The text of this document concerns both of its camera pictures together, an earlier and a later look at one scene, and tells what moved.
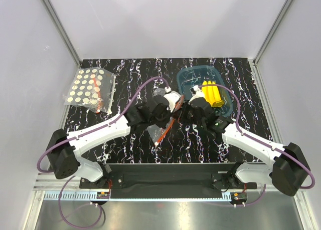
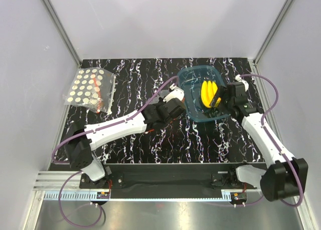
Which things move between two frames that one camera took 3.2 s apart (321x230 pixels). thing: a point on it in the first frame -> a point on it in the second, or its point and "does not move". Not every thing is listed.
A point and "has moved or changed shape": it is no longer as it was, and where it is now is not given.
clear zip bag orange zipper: x=157 y=132 has moved or changed shape
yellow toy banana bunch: x=211 y=93 does not move
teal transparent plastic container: x=189 y=76 does not move
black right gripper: x=183 y=111 -> x=225 y=95
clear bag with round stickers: x=93 y=87 does not move
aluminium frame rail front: x=46 y=187 does not move
